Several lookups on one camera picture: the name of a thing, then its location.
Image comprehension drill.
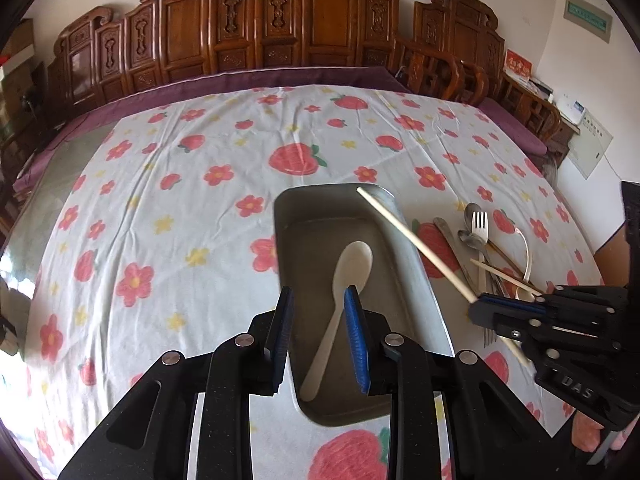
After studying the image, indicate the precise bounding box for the grey floor fan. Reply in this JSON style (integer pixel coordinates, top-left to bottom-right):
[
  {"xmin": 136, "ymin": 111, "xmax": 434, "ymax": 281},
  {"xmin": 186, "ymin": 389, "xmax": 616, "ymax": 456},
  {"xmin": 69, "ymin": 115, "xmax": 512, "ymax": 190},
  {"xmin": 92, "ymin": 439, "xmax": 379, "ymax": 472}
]
[{"xmin": 542, "ymin": 152, "xmax": 566, "ymax": 188}]

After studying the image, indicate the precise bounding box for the white curved utensil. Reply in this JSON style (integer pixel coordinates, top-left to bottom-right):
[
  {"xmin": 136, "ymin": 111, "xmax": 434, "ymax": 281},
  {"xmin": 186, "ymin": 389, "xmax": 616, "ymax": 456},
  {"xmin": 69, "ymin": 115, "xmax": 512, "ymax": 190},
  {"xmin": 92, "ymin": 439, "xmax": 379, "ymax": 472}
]
[{"xmin": 514, "ymin": 226, "xmax": 533, "ymax": 286}]

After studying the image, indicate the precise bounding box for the brown wooden chopstick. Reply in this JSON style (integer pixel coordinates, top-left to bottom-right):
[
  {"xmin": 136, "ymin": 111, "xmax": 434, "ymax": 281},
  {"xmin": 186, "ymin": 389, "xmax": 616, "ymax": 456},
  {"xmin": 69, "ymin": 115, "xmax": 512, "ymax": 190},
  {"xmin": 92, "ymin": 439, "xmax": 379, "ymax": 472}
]
[{"xmin": 486, "ymin": 238, "xmax": 541, "ymax": 291}]

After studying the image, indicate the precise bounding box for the large metal spoon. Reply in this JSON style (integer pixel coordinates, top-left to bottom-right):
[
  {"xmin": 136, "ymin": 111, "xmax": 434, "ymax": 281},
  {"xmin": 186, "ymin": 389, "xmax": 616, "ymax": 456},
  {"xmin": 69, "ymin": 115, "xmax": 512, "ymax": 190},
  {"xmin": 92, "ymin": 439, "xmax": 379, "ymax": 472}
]
[{"xmin": 464, "ymin": 203, "xmax": 490, "ymax": 233}]

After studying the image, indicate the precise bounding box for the red box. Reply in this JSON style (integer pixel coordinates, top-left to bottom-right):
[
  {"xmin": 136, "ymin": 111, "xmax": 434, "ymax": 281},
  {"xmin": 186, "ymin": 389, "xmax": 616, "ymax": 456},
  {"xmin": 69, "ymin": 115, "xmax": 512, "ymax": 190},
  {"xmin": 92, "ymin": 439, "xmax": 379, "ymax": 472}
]
[{"xmin": 504, "ymin": 49, "xmax": 534, "ymax": 86}]

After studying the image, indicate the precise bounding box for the wooden side table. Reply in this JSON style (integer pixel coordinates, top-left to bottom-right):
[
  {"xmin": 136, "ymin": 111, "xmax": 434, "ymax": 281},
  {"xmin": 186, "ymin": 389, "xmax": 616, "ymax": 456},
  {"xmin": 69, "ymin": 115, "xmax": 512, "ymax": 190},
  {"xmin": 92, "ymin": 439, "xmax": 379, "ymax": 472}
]
[{"xmin": 499, "ymin": 72, "xmax": 582, "ymax": 162}]

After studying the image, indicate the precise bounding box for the floral strawberry print cloth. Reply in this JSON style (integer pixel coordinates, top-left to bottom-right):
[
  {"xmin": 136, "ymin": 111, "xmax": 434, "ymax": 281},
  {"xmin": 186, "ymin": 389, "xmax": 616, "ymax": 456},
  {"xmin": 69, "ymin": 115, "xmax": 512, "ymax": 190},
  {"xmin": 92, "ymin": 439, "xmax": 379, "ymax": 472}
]
[{"xmin": 0, "ymin": 85, "xmax": 607, "ymax": 480}]

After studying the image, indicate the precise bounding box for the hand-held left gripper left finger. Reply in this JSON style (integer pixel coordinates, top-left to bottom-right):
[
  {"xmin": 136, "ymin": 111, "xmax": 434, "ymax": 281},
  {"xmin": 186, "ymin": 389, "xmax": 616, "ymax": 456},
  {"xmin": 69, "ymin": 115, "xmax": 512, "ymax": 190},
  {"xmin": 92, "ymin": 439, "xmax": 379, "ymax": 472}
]
[{"xmin": 57, "ymin": 286, "xmax": 296, "ymax": 480}]

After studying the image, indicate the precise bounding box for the grey framed wall panel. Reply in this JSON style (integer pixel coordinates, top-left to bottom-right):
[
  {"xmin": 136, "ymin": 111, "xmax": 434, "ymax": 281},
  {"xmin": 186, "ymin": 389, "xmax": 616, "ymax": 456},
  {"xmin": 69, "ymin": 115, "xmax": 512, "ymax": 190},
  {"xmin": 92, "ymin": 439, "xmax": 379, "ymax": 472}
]
[{"xmin": 565, "ymin": 0, "xmax": 614, "ymax": 44}]

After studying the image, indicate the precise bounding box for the metal fork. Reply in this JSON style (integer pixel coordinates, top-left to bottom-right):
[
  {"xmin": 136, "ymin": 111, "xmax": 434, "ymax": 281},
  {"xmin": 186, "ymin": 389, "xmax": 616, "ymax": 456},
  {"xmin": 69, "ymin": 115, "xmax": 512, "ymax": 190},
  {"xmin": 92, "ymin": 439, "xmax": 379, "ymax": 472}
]
[{"xmin": 433, "ymin": 217, "xmax": 500, "ymax": 348}]

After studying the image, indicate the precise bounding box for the dark wooden cabinet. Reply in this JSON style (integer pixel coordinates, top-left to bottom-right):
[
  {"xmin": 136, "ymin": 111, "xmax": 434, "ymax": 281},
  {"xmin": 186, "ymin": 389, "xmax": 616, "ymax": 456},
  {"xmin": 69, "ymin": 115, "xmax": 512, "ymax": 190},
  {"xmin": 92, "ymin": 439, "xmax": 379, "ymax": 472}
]
[{"xmin": 0, "ymin": 62, "xmax": 56, "ymax": 171}]

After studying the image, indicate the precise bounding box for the brown cardboard box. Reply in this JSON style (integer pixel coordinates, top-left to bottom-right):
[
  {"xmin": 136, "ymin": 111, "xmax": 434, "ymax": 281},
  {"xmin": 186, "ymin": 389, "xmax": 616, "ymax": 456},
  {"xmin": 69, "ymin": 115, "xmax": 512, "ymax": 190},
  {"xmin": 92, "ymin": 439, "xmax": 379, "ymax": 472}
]
[{"xmin": 594, "ymin": 227, "xmax": 628, "ymax": 288}]

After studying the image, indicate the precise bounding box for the light wooden chopstick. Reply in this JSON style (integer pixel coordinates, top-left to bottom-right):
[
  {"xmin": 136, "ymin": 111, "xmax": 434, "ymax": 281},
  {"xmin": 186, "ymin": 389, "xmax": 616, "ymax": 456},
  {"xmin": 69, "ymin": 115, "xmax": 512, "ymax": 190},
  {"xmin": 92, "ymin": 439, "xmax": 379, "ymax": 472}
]
[
  {"xmin": 470, "ymin": 258, "xmax": 543, "ymax": 295},
  {"xmin": 356, "ymin": 186, "xmax": 532, "ymax": 370}
]

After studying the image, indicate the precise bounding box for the stack of cardboard boxes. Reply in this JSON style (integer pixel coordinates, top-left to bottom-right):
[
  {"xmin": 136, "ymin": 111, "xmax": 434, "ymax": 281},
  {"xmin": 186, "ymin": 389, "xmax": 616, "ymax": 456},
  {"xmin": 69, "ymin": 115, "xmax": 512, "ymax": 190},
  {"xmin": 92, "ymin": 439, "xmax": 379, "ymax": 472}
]
[{"xmin": 0, "ymin": 17, "xmax": 38, "ymax": 92}]

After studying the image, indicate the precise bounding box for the white plastic spoon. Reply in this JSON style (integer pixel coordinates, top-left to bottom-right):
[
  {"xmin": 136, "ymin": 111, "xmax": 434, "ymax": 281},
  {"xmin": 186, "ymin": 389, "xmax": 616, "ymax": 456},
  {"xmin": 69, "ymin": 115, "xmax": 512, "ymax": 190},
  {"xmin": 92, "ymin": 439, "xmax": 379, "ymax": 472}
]
[{"xmin": 299, "ymin": 241, "xmax": 373, "ymax": 402}]

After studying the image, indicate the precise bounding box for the curved wooden armrest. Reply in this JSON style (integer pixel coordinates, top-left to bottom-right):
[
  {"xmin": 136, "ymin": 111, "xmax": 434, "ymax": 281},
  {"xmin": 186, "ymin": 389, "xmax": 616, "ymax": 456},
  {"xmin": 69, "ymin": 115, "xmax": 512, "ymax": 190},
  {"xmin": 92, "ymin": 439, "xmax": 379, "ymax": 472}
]
[{"xmin": 395, "ymin": 39, "xmax": 492, "ymax": 107}]

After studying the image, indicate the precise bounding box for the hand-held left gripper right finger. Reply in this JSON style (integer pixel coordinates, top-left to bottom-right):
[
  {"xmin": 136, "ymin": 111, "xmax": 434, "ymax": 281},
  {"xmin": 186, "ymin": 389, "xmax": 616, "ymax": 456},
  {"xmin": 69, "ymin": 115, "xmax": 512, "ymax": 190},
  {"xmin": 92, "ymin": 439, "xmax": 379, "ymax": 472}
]
[{"xmin": 343, "ymin": 285, "xmax": 583, "ymax": 480}]

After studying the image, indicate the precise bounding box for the long carved wooden bench back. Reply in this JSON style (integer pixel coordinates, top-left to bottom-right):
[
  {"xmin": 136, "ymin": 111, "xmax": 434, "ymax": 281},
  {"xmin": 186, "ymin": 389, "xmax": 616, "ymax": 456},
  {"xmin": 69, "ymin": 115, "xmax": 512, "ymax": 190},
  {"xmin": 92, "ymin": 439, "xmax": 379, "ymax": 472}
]
[{"xmin": 46, "ymin": 0, "xmax": 402, "ymax": 107}]

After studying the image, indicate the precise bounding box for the white plastic fork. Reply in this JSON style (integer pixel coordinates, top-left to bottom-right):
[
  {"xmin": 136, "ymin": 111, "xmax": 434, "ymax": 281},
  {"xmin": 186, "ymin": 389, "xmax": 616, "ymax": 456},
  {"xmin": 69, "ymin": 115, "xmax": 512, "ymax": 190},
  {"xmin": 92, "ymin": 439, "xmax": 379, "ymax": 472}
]
[{"xmin": 471, "ymin": 211, "xmax": 490, "ymax": 297}]

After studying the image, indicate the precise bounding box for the metal rectangular tray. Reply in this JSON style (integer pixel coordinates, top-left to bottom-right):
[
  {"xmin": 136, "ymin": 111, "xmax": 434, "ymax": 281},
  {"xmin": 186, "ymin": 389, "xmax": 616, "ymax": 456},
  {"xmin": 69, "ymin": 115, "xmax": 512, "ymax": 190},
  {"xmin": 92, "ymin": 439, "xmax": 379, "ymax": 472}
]
[{"xmin": 273, "ymin": 184, "xmax": 457, "ymax": 428}]

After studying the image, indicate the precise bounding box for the carved wooden chair back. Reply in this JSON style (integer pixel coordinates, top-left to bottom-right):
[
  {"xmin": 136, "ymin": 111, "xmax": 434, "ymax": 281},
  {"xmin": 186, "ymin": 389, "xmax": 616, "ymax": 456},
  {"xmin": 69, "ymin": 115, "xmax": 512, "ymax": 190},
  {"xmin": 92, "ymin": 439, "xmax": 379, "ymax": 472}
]
[{"xmin": 413, "ymin": 0, "xmax": 507, "ymax": 97}]

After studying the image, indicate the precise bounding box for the white box device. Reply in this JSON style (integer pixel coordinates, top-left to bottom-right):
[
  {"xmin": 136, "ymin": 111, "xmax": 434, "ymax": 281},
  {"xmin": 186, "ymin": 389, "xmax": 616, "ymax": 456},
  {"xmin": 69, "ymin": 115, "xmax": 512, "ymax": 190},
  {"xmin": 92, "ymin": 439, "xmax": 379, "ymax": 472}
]
[{"xmin": 555, "ymin": 94, "xmax": 587, "ymax": 126}]

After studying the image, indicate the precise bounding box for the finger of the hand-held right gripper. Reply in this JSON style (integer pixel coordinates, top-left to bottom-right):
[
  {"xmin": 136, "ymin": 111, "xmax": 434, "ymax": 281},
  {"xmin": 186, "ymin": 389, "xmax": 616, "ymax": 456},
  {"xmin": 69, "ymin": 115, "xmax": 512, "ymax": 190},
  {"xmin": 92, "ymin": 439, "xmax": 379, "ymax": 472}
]
[
  {"xmin": 481, "ymin": 322, "xmax": 626, "ymax": 361},
  {"xmin": 469, "ymin": 285, "xmax": 628, "ymax": 330}
]

